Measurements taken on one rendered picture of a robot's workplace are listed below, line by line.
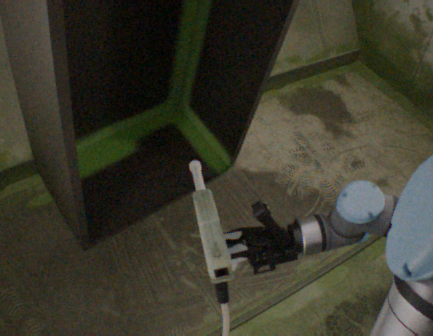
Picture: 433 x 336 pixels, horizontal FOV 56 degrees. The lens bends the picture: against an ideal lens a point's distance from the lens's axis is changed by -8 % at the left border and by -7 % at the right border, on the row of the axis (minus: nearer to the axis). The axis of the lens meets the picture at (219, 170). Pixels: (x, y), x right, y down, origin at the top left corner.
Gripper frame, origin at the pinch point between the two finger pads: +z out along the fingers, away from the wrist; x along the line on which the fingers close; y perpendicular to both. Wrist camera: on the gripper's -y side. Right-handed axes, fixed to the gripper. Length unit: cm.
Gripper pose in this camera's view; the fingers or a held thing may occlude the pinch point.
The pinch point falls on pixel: (210, 248)
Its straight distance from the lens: 99.1
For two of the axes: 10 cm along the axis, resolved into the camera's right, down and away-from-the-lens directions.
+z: -9.8, 1.8, -1.0
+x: -1.7, -4.5, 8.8
